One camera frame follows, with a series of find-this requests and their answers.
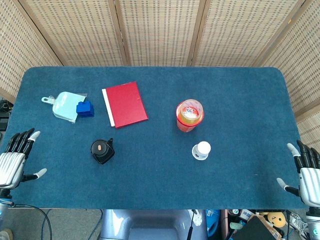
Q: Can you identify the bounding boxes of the black flat bag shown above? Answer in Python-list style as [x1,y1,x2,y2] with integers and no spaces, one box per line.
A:
[233,216,276,240]

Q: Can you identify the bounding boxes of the yellow plush toy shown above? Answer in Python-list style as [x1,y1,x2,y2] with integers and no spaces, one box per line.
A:
[265,212,287,229]

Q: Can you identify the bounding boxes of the red hardcover book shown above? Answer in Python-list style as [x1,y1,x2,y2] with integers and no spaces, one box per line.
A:
[101,81,149,129]

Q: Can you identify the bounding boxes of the black equipment box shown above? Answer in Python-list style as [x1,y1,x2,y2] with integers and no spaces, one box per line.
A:
[0,99,14,131]

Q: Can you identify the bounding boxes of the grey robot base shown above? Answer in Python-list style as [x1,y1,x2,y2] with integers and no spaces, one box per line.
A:
[99,209,208,240]

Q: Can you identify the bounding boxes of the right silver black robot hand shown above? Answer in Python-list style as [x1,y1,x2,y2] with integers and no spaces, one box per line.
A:
[276,139,320,208]

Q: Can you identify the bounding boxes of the blue cable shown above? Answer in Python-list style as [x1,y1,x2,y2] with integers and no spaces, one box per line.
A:
[87,209,104,240]

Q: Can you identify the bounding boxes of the woven folding screen panel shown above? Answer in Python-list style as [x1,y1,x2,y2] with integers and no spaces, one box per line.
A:
[259,0,320,151]
[0,0,63,102]
[114,0,208,67]
[18,0,132,67]
[192,0,313,67]

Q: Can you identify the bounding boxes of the blue carpet table mat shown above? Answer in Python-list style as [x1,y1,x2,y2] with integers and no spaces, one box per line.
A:
[4,66,309,210]

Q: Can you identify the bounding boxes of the blue plastic bottle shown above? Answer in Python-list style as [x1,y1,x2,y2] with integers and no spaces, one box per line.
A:
[205,209,221,238]

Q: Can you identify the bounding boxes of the white floral paper cup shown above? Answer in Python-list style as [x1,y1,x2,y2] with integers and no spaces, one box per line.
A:
[191,141,212,161]

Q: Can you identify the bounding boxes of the black round device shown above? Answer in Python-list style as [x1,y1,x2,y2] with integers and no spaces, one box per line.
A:
[90,137,116,165]

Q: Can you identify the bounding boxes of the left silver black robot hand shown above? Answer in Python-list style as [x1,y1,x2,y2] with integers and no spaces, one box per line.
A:
[0,127,48,190]

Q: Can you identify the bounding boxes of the white grey sneaker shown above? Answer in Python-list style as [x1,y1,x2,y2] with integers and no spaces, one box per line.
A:
[287,211,309,236]

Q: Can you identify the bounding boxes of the orange paper noodle cup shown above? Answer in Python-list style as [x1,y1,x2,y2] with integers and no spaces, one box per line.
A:
[175,101,205,134]

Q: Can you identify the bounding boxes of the blue plastic building block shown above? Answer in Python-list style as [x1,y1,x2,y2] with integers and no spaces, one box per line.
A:
[76,100,95,118]

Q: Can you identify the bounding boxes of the black strap with white tag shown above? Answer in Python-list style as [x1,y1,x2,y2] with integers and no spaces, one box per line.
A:
[186,209,204,240]

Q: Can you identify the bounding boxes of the light blue plastic dustpan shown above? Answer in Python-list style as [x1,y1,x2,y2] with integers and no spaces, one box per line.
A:
[41,91,88,124]

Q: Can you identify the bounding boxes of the black cable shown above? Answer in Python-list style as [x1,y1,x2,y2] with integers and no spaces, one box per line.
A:
[9,203,53,240]

